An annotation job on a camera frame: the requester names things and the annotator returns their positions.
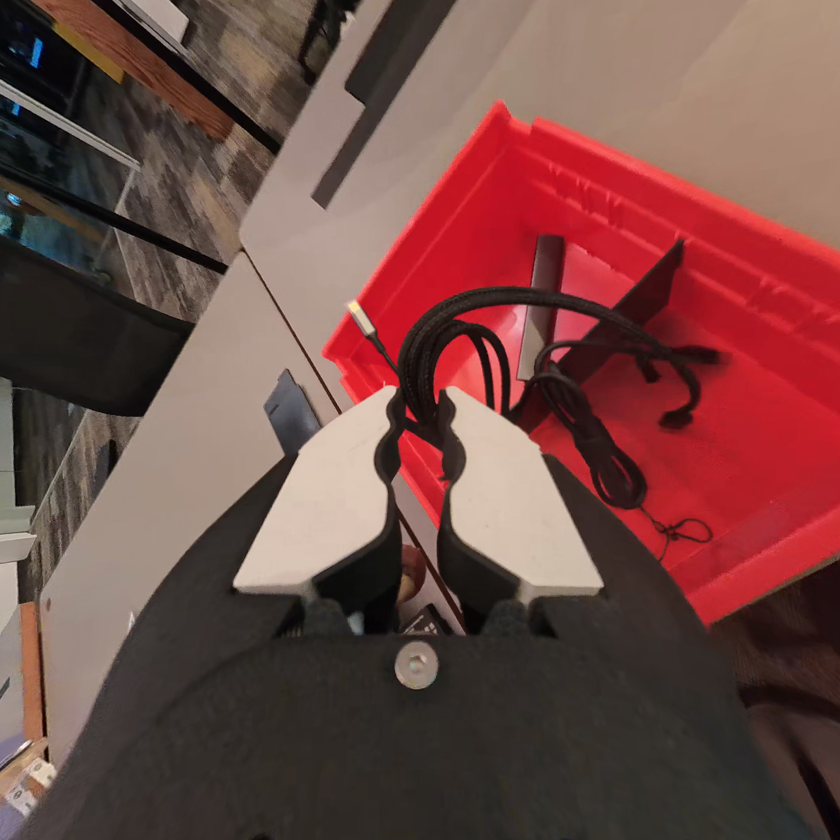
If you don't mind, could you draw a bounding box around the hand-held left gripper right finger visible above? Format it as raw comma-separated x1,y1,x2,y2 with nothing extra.
440,386,605,611

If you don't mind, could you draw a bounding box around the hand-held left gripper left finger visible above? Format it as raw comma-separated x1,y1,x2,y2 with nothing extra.
234,388,401,607

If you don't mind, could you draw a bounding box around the black hub cable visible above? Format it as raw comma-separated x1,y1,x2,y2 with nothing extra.
532,335,651,513

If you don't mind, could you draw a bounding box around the red plastic bin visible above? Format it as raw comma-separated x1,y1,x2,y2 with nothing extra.
322,103,840,628

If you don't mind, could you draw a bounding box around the black twist tie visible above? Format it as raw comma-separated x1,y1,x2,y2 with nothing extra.
644,506,716,572

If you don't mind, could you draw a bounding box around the black bin divider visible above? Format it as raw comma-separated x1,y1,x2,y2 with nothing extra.
519,237,687,434

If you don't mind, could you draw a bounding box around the wooden topped desk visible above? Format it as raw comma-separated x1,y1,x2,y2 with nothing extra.
33,0,283,152

